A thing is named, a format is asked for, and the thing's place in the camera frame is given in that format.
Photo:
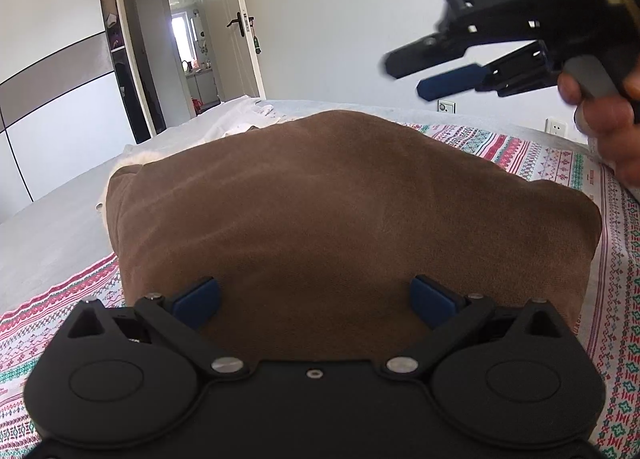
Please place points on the white wall socket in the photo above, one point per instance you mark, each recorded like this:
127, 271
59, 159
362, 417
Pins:
446, 106
556, 126

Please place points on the person's right hand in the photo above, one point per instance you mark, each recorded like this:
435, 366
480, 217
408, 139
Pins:
612, 129

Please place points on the white cloth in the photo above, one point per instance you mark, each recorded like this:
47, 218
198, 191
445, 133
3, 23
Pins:
220, 124

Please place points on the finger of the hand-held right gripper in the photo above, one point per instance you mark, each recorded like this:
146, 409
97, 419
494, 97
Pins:
450, 80
422, 56

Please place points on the hanging keys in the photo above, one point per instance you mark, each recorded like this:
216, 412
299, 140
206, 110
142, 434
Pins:
256, 39

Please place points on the white and grey wardrobe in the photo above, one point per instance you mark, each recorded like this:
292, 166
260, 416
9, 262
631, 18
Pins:
50, 79

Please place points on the brown coat with cream fleece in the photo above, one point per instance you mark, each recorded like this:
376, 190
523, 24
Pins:
350, 219

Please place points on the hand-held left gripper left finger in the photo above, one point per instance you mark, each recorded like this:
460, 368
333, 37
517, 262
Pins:
197, 301

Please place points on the pink patterned blanket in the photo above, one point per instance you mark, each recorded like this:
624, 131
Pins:
600, 249

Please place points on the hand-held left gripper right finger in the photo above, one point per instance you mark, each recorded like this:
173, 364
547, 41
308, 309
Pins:
432, 300

